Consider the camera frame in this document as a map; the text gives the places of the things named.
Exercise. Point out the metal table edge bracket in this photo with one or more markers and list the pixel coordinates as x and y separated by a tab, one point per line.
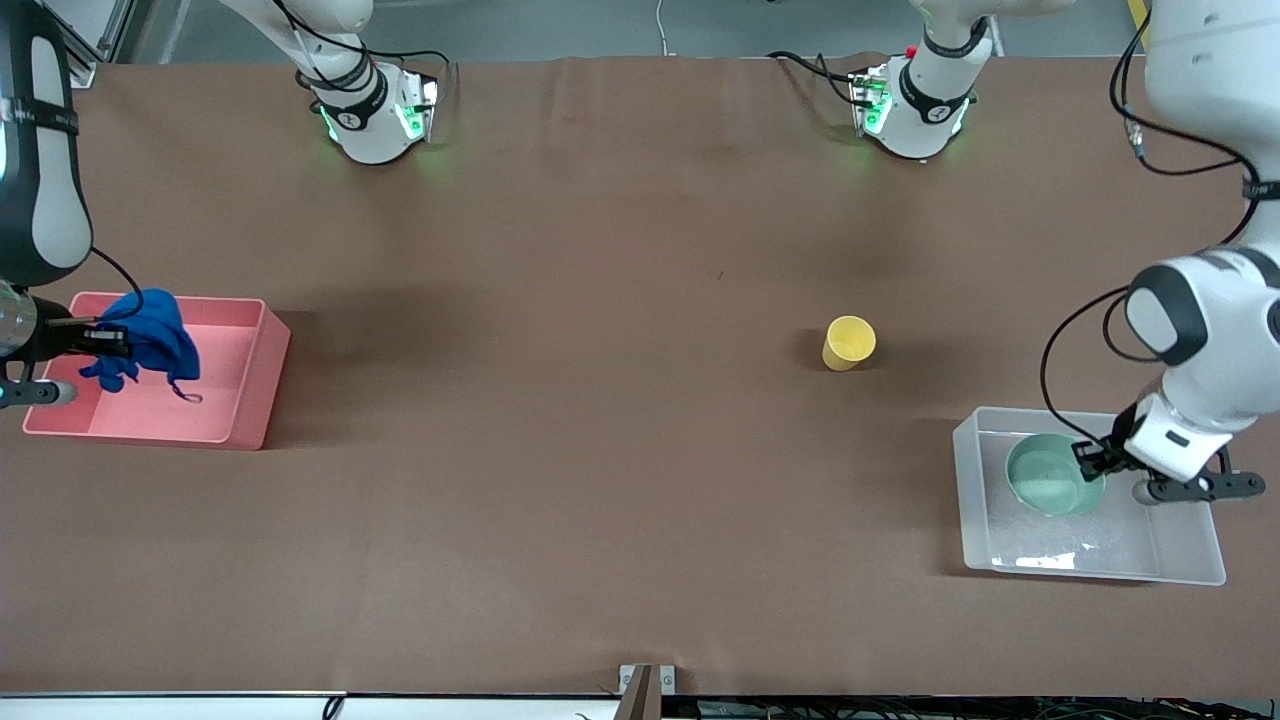
640	690

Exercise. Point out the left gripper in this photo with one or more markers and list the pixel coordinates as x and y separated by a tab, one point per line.
1108	459

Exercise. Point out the clear plastic box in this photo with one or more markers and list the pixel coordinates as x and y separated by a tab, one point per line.
1180	540

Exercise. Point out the aluminium frame profile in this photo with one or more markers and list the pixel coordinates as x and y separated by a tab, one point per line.
95	35

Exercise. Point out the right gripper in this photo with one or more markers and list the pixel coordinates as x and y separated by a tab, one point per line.
57	339

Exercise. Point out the base connector panel green light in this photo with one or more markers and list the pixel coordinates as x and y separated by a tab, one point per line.
870	100

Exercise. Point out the yellow cup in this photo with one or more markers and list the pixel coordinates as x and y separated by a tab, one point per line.
848	342

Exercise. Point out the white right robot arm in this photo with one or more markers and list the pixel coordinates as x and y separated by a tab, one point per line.
370	130

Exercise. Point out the mint green bowl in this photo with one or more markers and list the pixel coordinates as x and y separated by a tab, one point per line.
1045	475

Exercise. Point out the blue cloth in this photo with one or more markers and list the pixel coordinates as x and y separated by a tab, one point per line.
155	340

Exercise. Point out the white table edge rail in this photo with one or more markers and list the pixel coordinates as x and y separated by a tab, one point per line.
200	708

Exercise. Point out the brown table cover sheet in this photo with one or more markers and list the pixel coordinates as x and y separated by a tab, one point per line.
640	450

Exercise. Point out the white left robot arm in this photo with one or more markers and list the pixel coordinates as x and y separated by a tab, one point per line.
1200	330

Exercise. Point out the pink plastic bin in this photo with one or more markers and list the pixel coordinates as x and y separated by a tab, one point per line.
230	390

